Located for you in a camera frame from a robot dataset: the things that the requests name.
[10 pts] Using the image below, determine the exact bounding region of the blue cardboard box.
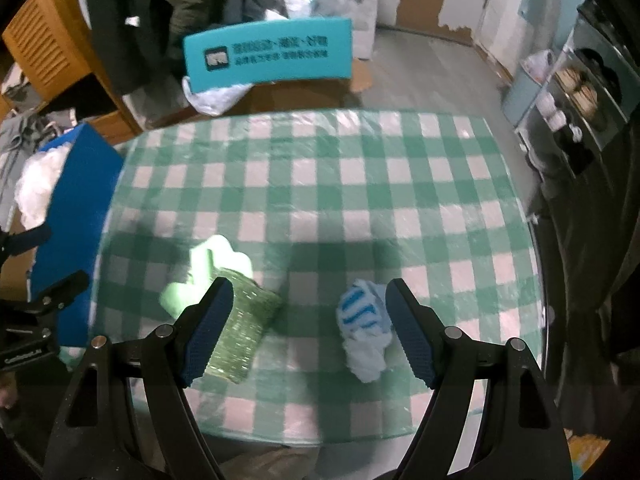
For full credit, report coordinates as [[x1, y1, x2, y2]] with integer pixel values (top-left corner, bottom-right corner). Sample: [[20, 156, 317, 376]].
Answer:
[[10, 124, 125, 348]]

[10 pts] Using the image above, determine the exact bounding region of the light blue trash bin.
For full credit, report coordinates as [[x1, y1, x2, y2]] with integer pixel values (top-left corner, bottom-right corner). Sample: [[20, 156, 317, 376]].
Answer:
[[500, 50, 556, 131]]

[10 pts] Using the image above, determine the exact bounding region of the teal box lid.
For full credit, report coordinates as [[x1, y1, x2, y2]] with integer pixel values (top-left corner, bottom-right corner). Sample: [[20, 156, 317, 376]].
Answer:
[[181, 18, 354, 96]]

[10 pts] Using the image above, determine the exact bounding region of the brown cardboard box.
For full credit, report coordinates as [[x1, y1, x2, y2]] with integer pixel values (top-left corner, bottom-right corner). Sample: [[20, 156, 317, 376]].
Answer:
[[150, 57, 373, 128]]

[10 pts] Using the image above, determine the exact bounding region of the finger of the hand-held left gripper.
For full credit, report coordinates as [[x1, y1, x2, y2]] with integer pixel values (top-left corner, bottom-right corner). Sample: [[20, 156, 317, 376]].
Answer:
[[27, 270, 91, 313], [0, 222, 53, 261]]

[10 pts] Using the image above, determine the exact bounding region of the green checked tablecloth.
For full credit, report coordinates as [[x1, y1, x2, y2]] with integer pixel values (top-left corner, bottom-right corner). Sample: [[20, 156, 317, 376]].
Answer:
[[87, 108, 546, 448]]

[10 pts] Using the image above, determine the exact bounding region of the black coat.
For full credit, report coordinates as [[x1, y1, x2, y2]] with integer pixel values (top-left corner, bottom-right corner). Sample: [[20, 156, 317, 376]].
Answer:
[[82, 0, 186, 96]]

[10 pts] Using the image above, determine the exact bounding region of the grey printed bag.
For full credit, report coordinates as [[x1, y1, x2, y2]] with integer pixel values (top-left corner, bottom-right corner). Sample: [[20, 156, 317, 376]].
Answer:
[[0, 112, 76, 221]]

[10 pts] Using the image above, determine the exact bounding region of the wooden wardrobe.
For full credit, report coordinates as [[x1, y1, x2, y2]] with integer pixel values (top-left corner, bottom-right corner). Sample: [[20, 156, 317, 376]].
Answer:
[[0, 0, 146, 146]]

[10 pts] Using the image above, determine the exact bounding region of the white bin bag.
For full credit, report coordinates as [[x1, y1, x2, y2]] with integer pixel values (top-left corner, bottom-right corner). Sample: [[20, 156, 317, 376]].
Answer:
[[522, 50, 556, 81]]

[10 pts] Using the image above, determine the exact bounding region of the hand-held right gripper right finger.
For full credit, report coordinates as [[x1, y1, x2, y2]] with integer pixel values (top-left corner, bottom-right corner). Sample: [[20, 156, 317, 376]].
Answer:
[[385, 277, 573, 480]]

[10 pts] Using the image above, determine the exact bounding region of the white door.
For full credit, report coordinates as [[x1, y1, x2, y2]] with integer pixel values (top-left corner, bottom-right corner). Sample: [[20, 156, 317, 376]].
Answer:
[[480, 0, 531, 76]]

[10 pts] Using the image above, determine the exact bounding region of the blue striped white sock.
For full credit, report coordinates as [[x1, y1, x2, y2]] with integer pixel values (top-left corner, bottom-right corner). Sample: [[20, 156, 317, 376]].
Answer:
[[336, 280, 393, 385]]

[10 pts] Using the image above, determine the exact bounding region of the metal shoe rack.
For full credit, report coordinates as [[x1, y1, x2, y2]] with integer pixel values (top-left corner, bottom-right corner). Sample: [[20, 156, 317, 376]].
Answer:
[[520, 0, 640, 181]]

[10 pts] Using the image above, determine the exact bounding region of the green scrub sponge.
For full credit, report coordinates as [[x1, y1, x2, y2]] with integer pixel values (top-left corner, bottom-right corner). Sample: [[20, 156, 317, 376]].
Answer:
[[202, 267, 283, 386]]

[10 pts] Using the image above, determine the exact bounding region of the white plastic bag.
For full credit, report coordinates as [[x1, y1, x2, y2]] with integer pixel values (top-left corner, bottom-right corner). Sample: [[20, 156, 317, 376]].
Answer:
[[181, 77, 251, 116]]

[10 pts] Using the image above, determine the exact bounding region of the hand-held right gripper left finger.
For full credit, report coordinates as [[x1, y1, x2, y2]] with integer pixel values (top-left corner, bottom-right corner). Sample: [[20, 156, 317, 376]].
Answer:
[[44, 276, 235, 480]]

